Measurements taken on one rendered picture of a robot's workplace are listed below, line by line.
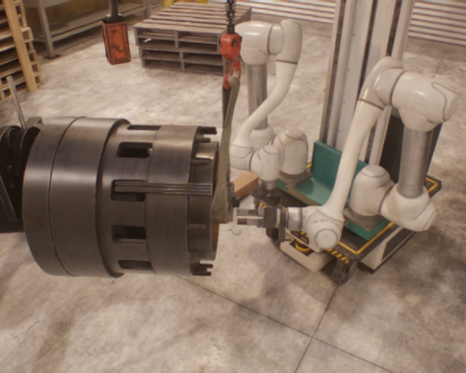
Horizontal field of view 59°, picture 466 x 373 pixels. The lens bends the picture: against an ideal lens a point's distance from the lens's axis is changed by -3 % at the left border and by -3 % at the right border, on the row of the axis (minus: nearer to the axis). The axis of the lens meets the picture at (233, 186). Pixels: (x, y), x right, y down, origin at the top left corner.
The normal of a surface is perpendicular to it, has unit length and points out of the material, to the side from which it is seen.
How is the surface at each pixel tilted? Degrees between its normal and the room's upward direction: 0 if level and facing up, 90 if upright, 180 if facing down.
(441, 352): 0
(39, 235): 77
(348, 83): 90
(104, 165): 31
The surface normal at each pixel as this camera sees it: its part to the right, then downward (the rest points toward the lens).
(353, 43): -0.74, 0.40
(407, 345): 0.00, -0.81
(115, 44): 0.47, 0.52
